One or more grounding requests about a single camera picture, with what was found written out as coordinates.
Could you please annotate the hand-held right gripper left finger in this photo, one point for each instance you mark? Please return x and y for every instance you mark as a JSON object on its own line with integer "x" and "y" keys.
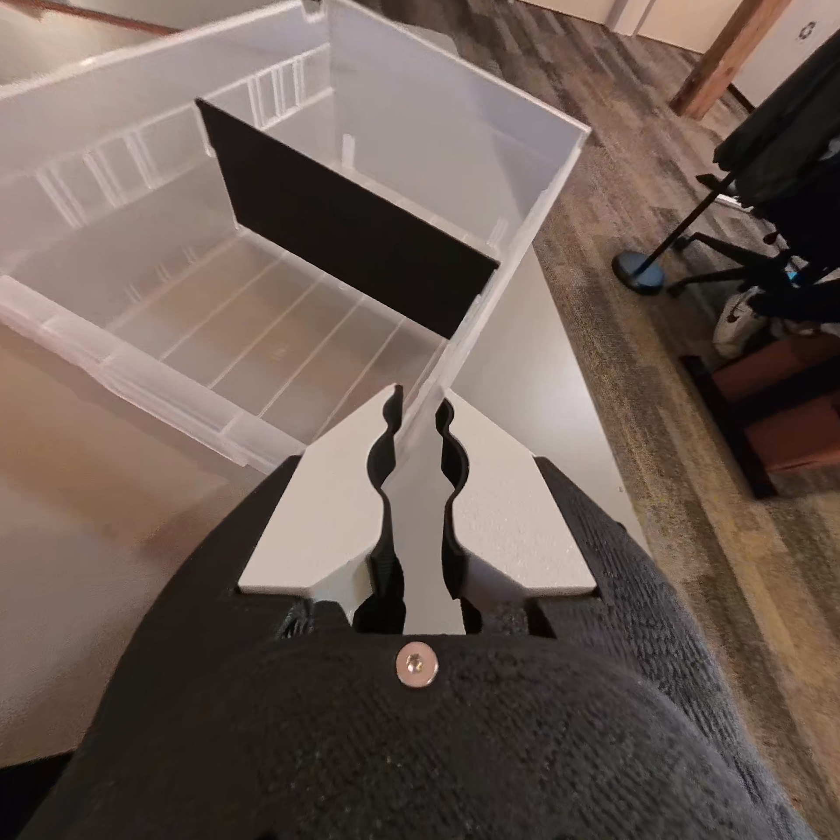
{"x": 315, "y": 525}

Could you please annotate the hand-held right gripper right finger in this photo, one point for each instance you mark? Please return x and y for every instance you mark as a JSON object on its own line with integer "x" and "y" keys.
{"x": 518, "y": 525}

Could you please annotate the clear plastic bin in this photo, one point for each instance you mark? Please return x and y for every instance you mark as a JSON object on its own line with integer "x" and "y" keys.
{"x": 197, "y": 315}

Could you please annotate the brown wooden box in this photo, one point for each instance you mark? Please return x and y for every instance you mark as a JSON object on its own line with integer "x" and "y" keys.
{"x": 787, "y": 407}

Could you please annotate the white sneaker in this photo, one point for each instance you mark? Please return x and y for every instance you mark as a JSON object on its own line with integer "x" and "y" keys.
{"x": 735, "y": 321}

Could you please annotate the black bin divider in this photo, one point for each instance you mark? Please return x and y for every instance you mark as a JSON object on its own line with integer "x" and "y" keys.
{"x": 328, "y": 216}

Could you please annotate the white recycling bin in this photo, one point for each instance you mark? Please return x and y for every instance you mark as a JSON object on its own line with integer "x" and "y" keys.
{"x": 774, "y": 46}

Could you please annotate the wooden post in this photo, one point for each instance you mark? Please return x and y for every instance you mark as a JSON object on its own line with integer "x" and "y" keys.
{"x": 728, "y": 52}

